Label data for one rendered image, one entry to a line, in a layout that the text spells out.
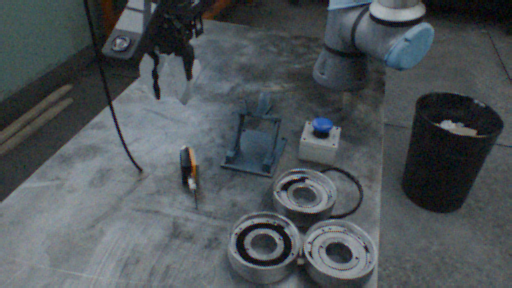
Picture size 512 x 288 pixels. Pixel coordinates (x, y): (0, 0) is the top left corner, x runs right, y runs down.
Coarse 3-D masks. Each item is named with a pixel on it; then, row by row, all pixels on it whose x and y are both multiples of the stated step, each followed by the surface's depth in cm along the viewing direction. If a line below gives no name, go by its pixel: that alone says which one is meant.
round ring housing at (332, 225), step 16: (320, 224) 68; (336, 224) 69; (352, 224) 68; (304, 240) 64; (336, 240) 66; (368, 240) 66; (304, 256) 63; (320, 256) 64; (352, 256) 65; (368, 256) 64; (320, 272) 60; (368, 272) 61
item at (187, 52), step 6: (180, 36) 63; (186, 36) 63; (180, 42) 63; (186, 42) 64; (180, 48) 64; (186, 48) 63; (192, 48) 65; (174, 54) 65; (180, 54) 64; (186, 54) 64; (192, 54) 65; (186, 60) 65; (192, 60) 65; (186, 66) 65; (192, 66) 66; (186, 72) 66; (186, 78) 66
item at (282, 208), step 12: (276, 180) 75; (288, 180) 77; (312, 180) 78; (324, 180) 77; (276, 192) 75; (288, 192) 74; (300, 192) 77; (312, 192) 76; (336, 192) 74; (276, 204) 72; (300, 204) 72; (312, 204) 72; (288, 216) 71; (300, 216) 70; (312, 216) 70; (324, 216) 71
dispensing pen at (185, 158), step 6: (180, 150) 80; (186, 150) 80; (180, 156) 79; (186, 156) 79; (180, 162) 81; (186, 162) 77; (180, 168) 81; (186, 168) 77; (192, 168) 77; (186, 174) 77; (192, 174) 77; (186, 180) 78; (192, 180) 76; (192, 186) 75; (192, 192) 74
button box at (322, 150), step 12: (312, 132) 87; (324, 132) 87; (336, 132) 88; (300, 144) 85; (312, 144) 84; (324, 144) 84; (336, 144) 84; (300, 156) 87; (312, 156) 86; (324, 156) 85
